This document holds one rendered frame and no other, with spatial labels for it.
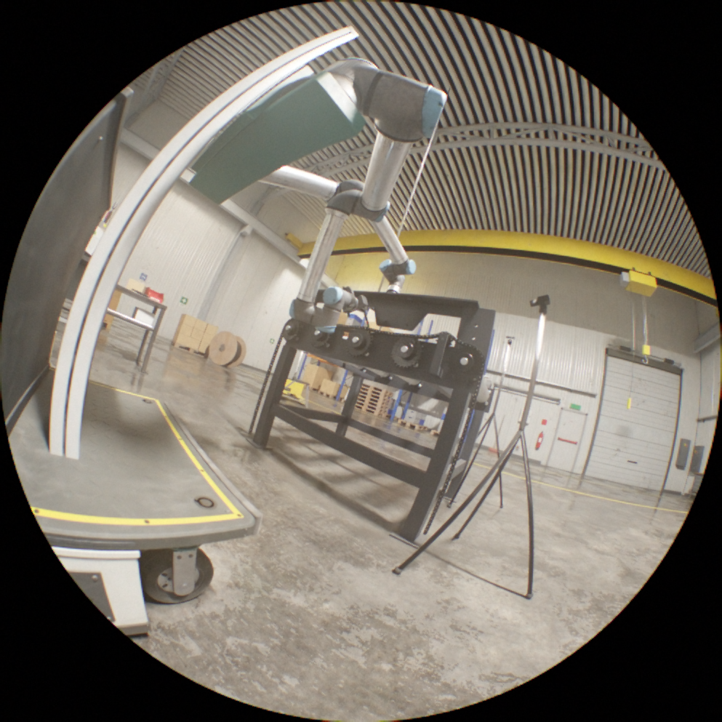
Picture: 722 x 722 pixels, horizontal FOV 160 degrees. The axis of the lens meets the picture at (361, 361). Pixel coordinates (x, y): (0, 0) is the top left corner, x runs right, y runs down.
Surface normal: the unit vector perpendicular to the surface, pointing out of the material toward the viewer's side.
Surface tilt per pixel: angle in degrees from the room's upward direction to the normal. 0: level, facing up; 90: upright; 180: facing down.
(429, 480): 90
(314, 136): 180
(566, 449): 90
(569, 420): 90
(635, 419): 90
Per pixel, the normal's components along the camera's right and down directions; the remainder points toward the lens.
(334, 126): -0.32, 0.94
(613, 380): -0.51, -0.27
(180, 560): 0.81, 0.20
